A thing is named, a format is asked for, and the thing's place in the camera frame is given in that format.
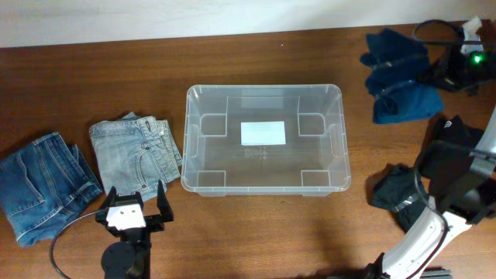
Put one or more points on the blue shirt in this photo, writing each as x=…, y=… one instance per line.
x=395, y=62

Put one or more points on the dark grey garment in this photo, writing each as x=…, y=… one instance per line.
x=398, y=192

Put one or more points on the dark blue folded jeans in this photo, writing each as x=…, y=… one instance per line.
x=44, y=186

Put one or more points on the light blue folded jeans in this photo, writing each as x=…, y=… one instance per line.
x=135, y=154

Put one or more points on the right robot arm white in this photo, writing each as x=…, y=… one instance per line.
x=444, y=217

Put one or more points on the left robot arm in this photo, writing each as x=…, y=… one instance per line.
x=129, y=257

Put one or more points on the black shirt with logo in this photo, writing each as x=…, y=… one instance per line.
x=448, y=154

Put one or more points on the clear plastic storage container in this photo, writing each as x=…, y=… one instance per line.
x=313, y=162

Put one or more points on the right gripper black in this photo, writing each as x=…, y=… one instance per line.
x=448, y=73

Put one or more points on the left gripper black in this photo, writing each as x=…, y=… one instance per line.
x=153, y=221

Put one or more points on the white label in container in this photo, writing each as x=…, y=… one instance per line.
x=263, y=133

